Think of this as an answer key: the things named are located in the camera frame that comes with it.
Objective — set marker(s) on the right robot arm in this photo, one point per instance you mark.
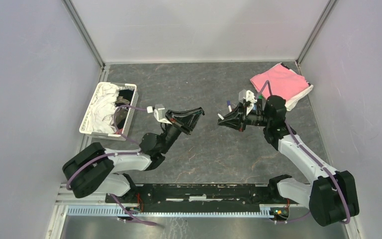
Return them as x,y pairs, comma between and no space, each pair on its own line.
309,165

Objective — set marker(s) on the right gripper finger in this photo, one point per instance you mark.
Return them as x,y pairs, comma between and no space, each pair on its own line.
234,123
236,113

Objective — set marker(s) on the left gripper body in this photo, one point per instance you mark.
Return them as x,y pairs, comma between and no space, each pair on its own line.
178,123

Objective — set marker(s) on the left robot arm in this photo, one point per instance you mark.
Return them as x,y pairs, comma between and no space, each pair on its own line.
96,169

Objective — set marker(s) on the white purple marker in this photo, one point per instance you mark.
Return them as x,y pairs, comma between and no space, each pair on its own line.
229,106

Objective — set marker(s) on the white plastic basket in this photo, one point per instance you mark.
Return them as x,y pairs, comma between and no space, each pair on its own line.
119,133

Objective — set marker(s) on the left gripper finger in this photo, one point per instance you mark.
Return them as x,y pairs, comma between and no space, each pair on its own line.
186,114
189,124

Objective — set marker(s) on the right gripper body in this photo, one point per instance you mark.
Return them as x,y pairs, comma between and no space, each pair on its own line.
255,117

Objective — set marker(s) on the pink folded cloth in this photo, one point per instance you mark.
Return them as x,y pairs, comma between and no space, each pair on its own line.
267,83

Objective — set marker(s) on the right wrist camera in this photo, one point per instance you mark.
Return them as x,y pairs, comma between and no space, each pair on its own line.
248,99

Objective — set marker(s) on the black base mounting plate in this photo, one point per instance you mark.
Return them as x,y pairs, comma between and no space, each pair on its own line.
203,198

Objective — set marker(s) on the white cloth in basket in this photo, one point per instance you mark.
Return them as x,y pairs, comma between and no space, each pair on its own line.
99,116

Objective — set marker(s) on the aluminium frame rail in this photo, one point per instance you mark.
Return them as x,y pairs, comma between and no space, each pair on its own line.
104,204

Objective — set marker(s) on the black cloth in basket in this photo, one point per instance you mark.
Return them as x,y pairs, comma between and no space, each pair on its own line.
120,114

